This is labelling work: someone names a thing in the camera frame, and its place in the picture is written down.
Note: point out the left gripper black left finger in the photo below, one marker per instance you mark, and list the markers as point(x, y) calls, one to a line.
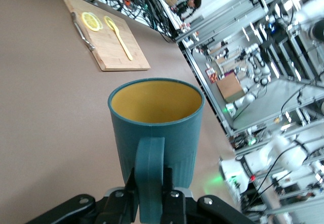
point(114, 208)

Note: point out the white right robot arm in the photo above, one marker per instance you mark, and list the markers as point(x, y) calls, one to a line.
point(278, 148)

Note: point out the brown cardboard box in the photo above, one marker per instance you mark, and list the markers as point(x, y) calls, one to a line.
point(229, 87)

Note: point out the teal cup yellow inside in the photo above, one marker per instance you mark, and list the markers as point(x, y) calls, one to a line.
point(157, 133)

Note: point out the person with black hair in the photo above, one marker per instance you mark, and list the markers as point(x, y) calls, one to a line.
point(193, 2)

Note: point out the bamboo cutting board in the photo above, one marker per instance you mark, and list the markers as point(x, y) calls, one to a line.
point(111, 52)

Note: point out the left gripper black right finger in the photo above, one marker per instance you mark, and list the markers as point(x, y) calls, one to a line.
point(177, 208)

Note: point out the aluminium table frame rail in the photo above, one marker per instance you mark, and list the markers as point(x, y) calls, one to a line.
point(202, 82)

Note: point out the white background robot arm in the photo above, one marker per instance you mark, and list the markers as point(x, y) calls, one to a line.
point(243, 101)
point(258, 67)

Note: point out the pale yellow plastic fork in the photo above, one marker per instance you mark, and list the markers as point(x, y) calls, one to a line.
point(122, 44)

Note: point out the lemon slice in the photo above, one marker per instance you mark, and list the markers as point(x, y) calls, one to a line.
point(108, 20)
point(89, 21)
point(101, 24)

